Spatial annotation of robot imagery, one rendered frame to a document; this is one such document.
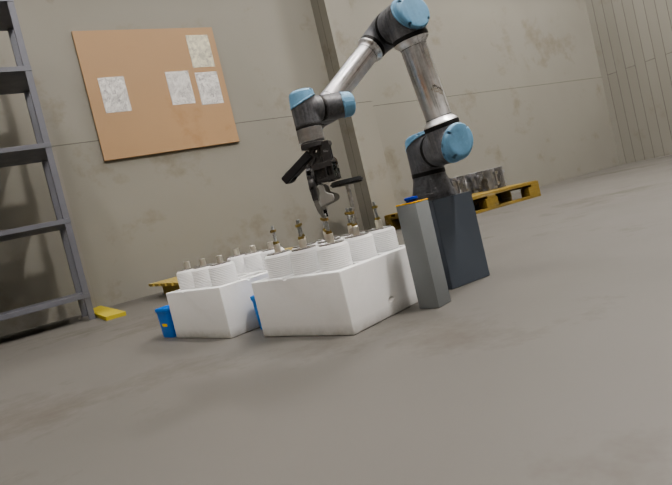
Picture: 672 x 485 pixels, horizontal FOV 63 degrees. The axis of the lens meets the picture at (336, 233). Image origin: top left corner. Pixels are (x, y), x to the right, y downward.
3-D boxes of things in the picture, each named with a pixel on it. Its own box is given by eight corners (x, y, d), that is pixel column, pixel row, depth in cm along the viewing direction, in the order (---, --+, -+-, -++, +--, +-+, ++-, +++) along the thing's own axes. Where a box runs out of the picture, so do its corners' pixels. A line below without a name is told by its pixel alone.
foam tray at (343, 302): (342, 302, 203) (331, 255, 202) (429, 296, 176) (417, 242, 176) (263, 337, 174) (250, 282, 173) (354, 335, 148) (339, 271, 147)
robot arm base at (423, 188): (435, 197, 200) (429, 171, 199) (465, 191, 187) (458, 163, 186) (404, 205, 192) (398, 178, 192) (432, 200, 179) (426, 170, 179)
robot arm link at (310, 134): (292, 131, 153) (301, 133, 161) (296, 147, 153) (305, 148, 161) (317, 124, 151) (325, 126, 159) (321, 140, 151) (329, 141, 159)
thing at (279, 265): (312, 303, 174) (299, 248, 173) (289, 312, 167) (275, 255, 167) (293, 304, 181) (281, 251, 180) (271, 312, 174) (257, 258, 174)
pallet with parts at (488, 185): (476, 206, 625) (468, 174, 623) (544, 194, 544) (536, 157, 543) (384, 232, 555) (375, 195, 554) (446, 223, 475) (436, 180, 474)
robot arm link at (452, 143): (453, 161, 186) (398, 6, 181) (482, 152, 173) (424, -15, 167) (426, 172, 181) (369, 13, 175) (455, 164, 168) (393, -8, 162)
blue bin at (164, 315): (221, 315, 242) (215, 289, 242) (235, 315, 234) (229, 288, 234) (160, 338, 221) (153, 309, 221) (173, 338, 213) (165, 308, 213)
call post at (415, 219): (431, 302, 166) (408, 203, 165) (451, 301, 161) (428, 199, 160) (419, 309, 161) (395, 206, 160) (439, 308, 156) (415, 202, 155)
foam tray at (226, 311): (255, 308, 239) (246, 269, 239) (314, 305, 212) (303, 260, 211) (176, 337, 212) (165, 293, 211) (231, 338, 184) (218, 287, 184)
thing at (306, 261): (329, 306, 161) (314, 247, 160) (298, 312, 163) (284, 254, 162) (335, 299, 170) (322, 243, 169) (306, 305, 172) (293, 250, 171)
